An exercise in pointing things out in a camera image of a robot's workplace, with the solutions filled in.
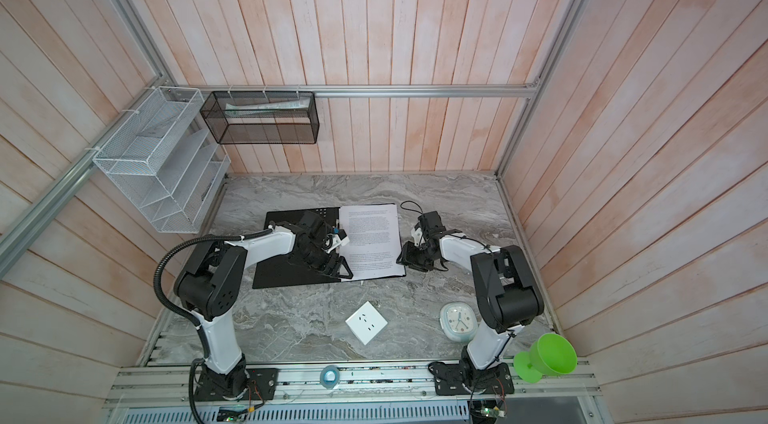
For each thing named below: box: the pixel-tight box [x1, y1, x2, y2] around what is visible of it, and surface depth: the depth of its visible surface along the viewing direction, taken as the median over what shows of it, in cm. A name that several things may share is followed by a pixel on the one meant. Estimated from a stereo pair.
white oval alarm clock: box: [439, 302, 478, 343], surface depth 83 cm
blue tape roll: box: [320, 365, 340, 390], surface depth 76 cm
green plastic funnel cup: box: [513, 333, 578, 384], surface depth 66 cm
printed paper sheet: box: [338, 204, 406, 280], surface depth 103 cm
